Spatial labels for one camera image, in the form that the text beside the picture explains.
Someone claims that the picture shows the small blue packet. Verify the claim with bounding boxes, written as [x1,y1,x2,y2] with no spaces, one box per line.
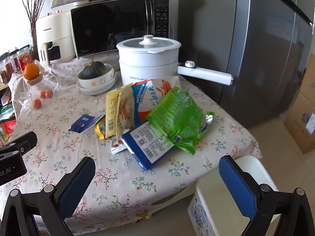
[69,112,105,134]

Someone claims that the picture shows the blue white biscuit box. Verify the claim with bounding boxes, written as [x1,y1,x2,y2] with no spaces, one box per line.
[121,121,176,171]

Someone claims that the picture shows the yellow snack packet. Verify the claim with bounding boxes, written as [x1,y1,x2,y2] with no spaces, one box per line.
[106,84,134,139]

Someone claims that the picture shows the green snack bag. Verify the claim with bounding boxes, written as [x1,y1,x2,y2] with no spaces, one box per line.
[146,86,216,155]

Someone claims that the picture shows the white red blue bag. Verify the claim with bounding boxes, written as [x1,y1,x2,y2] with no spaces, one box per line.
[110,76,181,155]

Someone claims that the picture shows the yellow wrapper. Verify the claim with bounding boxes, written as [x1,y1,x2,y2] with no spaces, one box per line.
[94,116,106,140]

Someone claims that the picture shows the white trash bin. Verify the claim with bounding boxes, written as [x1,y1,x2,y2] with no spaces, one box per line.
[187,154,282,236]

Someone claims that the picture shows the floral tablecloth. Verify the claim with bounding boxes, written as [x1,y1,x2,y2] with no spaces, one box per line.
[0,51,263,235]

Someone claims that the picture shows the glass jar with oranges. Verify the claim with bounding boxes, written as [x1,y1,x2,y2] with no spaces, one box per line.
[19,73,59,110]

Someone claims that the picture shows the lower cardboard box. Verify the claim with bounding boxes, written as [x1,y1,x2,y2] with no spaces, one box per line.
[284,54,315,154]

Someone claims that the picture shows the orange on jar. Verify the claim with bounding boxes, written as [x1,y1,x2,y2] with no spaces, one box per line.
[23,63,40,80]

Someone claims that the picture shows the red lidded jars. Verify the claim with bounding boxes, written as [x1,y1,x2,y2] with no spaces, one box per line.
[1,45,32,84]

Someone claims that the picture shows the stacked white bowls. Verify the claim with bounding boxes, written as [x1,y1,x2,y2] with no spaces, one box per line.
[76,64,116,96]

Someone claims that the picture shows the dark green pumpkin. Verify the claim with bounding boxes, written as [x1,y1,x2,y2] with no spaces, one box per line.
[78,60,107,79]

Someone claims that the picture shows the cream air fryer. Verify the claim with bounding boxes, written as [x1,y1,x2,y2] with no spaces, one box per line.
[36,10,75,65]

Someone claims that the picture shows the black microwave oven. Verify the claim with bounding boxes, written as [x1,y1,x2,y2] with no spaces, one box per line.
[70,0,178,58]

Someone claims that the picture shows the dried twigs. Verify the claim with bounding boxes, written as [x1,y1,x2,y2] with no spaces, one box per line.
[22,0,45,60]

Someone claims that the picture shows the white electric cooking pot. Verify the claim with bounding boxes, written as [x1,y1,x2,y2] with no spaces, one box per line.
[116,35,233,86]

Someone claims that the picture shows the grey refrigerator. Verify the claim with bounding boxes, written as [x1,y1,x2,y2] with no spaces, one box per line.
[178,0,314,128]

